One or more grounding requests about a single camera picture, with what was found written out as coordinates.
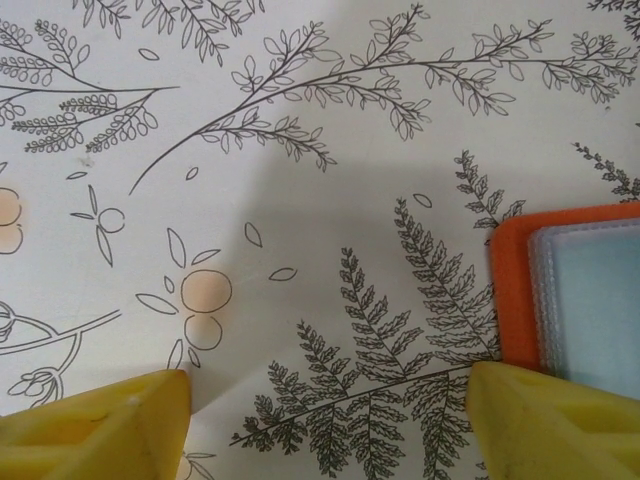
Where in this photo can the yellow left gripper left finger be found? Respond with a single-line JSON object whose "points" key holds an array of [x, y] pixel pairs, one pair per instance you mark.
{"points": [[100, 435]]}

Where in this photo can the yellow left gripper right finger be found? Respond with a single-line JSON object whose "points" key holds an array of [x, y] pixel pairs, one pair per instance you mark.
{"points": [[550, 435]]}

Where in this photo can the blue VIP credit card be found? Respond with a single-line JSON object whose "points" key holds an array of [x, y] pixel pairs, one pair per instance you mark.
{"points": [[600, 310]]}

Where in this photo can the orange card holder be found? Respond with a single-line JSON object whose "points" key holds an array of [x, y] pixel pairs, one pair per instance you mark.
{"points": [[510, 280]]}

